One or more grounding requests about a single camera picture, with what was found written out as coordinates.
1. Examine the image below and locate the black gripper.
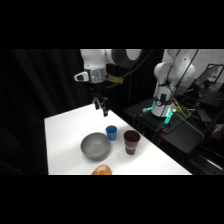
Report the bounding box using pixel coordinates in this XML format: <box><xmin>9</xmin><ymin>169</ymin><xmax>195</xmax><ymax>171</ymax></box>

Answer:
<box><xmin>88</xmin><ymin>81</ymin><xmax>110</xmax><ymax>118</ymax></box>

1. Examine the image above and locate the blue plastic cup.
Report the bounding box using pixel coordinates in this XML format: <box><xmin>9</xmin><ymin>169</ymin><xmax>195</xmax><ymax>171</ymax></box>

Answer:
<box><xmin>105</xmin><ymin>125</ymin><xmax>119</xmax><ymax>142</ymax></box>

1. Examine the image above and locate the grey bowl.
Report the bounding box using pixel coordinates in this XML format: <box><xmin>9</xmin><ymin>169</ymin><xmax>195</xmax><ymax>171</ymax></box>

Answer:
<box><xmin>79</xmin><ymin>131</ymin><xmax>112</xmax><ymax>161</ymax></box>

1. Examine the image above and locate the orange bread piece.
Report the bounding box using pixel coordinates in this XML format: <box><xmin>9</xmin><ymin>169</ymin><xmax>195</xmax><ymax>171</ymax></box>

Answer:
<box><xmin>90</xmin><ymin>163</ymin><xmax>114</xmax><ymax>176</ymax></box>

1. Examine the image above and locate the black curtain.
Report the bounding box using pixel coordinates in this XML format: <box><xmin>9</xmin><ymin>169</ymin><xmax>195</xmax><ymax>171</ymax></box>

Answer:
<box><xmin>0</xmin><ymin>49</ymin><xmax>165</xmax><ymax>176</ymax></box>

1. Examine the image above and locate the black robot stand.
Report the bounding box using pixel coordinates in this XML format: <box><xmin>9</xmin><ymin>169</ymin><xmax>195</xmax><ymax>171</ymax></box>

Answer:
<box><xmin>122</xmin><ymin>97</ymin><xmax>206</xmax><ymax>155</ymax></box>

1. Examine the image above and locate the black monitor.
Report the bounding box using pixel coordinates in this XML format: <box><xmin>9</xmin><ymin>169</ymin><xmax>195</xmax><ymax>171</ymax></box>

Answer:
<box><xmin>194</xmin><ymin>63</ymin><xmax>224</xmax><ymax>90</ymax></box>

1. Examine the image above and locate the tan wrist camera mount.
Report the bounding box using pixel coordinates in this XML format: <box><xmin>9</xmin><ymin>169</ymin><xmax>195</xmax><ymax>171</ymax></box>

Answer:
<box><xmin>106</xmin><ymin>74</ymin><xmax>125</xmax><ymax>85</ymax></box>

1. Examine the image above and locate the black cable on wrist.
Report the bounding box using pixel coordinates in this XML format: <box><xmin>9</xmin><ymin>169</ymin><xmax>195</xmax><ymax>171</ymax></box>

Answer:
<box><xmin>107</xmin><ymin>49</ymin><xmax>155</xmax><ymax>88</ymax></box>

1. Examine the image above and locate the yellow-green cable bundle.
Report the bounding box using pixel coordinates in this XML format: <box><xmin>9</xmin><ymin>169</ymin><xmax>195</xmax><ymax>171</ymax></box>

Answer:
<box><xmin>172</xmin><ymin>102</ymin><xmax>193</xmax><ymax>119</ymax></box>

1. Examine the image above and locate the black cable on base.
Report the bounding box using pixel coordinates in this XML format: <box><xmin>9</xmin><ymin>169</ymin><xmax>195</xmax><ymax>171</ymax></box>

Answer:
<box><xmin>165</xmin><ymin>49</ymin><xmax>200</xmax><ymax>98</ymax></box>

